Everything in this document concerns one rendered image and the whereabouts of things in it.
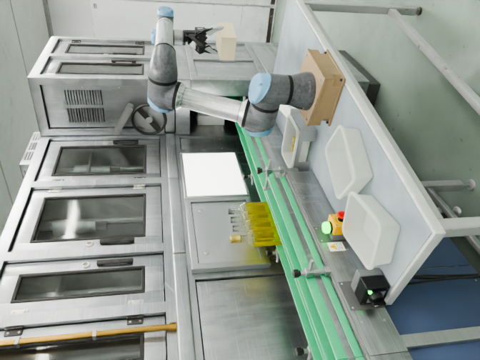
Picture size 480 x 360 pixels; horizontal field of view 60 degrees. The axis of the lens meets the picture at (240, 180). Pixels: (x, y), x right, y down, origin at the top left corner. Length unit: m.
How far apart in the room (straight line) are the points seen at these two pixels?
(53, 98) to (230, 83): 1.02
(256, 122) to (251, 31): 3.79
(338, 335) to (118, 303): 0.85
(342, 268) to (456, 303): 0.38
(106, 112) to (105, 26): 2.76
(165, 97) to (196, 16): 3.60
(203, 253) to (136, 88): 1.16
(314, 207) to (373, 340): 0.60
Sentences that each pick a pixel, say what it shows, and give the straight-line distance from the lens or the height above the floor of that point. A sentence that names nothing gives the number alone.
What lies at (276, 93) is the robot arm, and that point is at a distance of 1.61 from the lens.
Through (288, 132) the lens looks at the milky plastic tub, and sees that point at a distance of 2.02.
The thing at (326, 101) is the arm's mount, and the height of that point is 0.80.
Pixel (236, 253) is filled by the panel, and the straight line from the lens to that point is 1.84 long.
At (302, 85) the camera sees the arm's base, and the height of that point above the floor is 0.89.
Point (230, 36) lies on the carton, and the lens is 2.13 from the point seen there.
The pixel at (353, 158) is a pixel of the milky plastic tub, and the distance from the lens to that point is 1.42.
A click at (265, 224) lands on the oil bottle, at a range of 1.76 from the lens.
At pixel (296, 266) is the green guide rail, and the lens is 1.58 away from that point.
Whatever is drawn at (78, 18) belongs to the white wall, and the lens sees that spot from 5.82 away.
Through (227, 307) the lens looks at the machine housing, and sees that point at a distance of 1.70.
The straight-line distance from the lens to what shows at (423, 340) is 1.42.
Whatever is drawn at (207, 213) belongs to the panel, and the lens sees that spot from 2.02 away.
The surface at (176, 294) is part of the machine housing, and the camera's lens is 1.69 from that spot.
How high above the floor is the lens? 1.44
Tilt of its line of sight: 11 degrees down
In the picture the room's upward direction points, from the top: 92 degrees counter-clockwise
